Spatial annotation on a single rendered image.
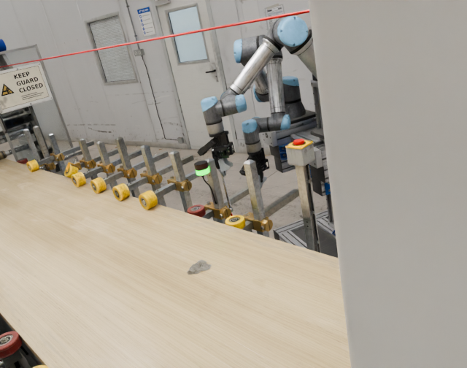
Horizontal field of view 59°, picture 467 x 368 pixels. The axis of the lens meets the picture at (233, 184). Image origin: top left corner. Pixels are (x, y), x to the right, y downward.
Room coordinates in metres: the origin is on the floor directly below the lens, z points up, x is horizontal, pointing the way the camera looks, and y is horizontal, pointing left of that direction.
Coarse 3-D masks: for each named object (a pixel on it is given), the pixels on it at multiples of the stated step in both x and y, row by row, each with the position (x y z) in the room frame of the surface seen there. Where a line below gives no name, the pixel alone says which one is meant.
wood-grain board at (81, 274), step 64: (0, 192) 2.63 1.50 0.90; (64, 192) 2.35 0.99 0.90; (0, 256) 1.66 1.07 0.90; (64, 256) 1.53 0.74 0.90; (128, 256) 1.42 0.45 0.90; (192, 256) 1.32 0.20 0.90; (256, 256) 1.23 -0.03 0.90; (320, 256) 1.15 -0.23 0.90; (64, 320) 1.10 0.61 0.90; (128, 320) 1.03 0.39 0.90; (192, 320) 0.97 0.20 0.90; (256, 320) 0.92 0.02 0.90; (320, 320) 0.87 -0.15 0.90
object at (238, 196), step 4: (244, 188) 1.93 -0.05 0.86; (236, 192) 1.91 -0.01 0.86; (240, 192) 1.90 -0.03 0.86; (244, 192) 1.91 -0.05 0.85; (248, 192) 1.92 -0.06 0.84; (232, 196) 1.87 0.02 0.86; (236, 196) 1.87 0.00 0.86; (240, 196) 1.88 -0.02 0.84; (224, 200) 1.84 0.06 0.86; (232, 200) 1.85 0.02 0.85; (236, 200) 1.86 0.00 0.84; (208, 212) 1.74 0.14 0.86; (212, 212) 1.76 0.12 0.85; (204, 216) 1.72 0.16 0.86; (208, 216) 1.74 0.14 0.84; (212, 216) 1.76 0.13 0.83
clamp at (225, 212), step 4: (212, 204) 1.80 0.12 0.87; (208, 208) 1.78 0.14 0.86; (212, 208) 1.76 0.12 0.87; (224, 208) 1.74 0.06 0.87; (228, 208) 1.74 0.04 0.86; (216, 212) 1.74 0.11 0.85; (220, 212) 1.72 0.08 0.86; (224, 212) 1.71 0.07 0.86; (228, 212) 1.73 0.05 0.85; (216, 216) 1.75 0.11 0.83; (220, 216) 1.71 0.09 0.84; (224, 216) 1.71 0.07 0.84; (228, 216) 1.73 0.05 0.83
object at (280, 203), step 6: (294, 192) 1.77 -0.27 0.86; (282, 198) 1.74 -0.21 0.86; (288, 198) 1.74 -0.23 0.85; (294, 198) 1.77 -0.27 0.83; (270, 204) 1.70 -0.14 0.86; (276, 204) 1.69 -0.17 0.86; (282, 204) 1.71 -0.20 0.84; (270, 210) 1.65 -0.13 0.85; (276, 210) 1.68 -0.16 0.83; (246, 222) 1.58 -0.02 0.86; (246, 228) 1.55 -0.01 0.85; (252, 228) 1.57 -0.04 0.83
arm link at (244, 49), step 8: (240, 40) 2.22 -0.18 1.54; (248, 40) 2.19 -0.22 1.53; (256, 40) 2.17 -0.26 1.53; (240, 48) 2.19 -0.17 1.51; (248, 48) 2.17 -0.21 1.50; (256, 48) 2.16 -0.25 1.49; (240, 56) 2.19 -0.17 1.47; (248, 56) 2.18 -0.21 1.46; (264, 72) 2.35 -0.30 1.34; (256, 80) 2.37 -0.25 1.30; (264, 80) 2.38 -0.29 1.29; (256, 88) 2.47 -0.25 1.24; (264, 88) 2.43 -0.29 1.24; (256, 96) 2.49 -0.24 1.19; (264, 96) 2.46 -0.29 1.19
